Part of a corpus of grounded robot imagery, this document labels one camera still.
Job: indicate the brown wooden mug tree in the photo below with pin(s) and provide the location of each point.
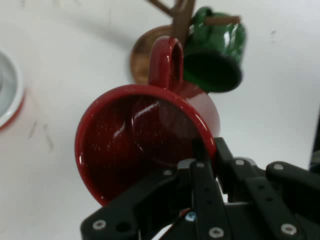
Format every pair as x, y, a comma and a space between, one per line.
142, 57

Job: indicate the red bowl white inside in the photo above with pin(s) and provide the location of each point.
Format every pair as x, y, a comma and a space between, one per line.
10, 100

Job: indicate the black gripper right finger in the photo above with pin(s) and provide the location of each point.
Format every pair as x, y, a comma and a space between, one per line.
270, 197

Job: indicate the red enamel mug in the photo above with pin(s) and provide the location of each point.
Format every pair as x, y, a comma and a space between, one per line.
125, 140

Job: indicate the green enamel mug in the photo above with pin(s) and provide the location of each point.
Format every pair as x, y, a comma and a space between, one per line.
215, 50

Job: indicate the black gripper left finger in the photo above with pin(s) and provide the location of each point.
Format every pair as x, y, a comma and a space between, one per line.
150, 192

